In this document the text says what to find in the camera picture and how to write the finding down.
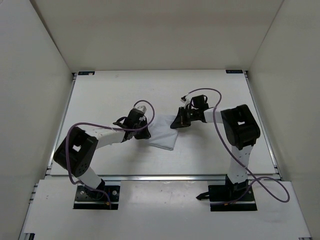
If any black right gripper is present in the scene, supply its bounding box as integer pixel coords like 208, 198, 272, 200
170, 107, 199, 129

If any white skirt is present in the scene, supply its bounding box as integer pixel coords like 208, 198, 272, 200
144, 114, 178, 151

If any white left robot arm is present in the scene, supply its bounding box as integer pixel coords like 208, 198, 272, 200
53, 106, 151, 199

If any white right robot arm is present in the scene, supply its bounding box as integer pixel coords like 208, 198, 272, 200
170, 94, 261, 200

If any right blue corner label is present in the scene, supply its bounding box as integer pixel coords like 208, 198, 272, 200
225, 69, 243, 74

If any blue corner label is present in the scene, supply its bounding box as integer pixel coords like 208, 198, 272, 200
225, 69, 243, 74
77, 71, 95, 76

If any left blue corner label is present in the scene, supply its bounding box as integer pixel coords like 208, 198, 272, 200
77, 71, 95, 76

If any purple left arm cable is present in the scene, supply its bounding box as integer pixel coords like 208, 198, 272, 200
65, 99, 155, 208

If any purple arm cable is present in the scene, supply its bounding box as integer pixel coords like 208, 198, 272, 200
65, 99, 155, 208
184, 87, 291, 208

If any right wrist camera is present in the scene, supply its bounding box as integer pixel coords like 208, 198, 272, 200
180, 94, 191, 108

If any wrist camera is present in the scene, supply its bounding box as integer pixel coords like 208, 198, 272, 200
135, 105, 147, 114
180, 94, 191, 108

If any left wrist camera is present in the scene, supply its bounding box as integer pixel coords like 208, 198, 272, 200
135, 105, 147, 114

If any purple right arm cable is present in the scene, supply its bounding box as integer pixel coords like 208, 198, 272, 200
184, 87, 291, 208

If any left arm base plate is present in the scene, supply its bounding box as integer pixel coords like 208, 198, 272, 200
73, 181, 121, 210

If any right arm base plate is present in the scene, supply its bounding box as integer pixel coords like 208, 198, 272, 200
196, 185, 258, 212

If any aluminium rail across table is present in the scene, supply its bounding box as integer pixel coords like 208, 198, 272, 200
49, 173, 282, 182

